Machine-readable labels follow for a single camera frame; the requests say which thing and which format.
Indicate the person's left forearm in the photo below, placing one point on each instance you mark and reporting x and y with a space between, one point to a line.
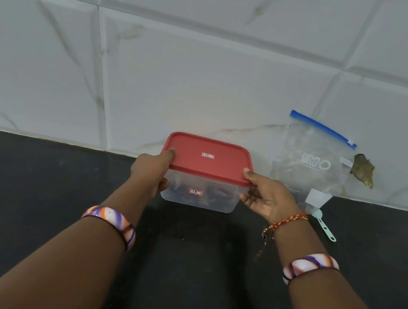
65 273

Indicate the large clear blue-zip bag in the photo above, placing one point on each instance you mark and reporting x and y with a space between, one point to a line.
310 165

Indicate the mint green measuring spoon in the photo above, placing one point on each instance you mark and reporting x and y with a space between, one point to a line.
325 229

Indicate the orange purple white bangle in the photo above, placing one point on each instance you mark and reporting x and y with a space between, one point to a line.
112 219
310 265

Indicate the person's left hand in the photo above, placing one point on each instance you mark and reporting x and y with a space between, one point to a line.
149 171

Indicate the person's right hand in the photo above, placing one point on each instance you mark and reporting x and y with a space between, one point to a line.
273 202

